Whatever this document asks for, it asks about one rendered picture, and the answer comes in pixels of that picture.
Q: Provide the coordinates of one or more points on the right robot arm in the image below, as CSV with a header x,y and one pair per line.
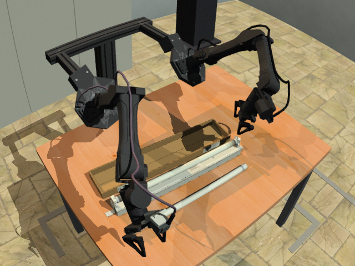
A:
x,y
127,105

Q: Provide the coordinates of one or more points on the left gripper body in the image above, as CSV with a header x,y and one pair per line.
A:
x,y
247,112

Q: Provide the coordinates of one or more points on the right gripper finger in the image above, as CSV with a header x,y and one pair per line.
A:
x,y
163,239
140,242

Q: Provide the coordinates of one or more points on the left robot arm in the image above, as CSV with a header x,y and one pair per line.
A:
x,y
268,83

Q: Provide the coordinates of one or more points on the brown cardboard carton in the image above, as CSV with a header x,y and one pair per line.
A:
x,y
167,153

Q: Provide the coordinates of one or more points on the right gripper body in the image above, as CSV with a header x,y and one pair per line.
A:
x,y
141,218

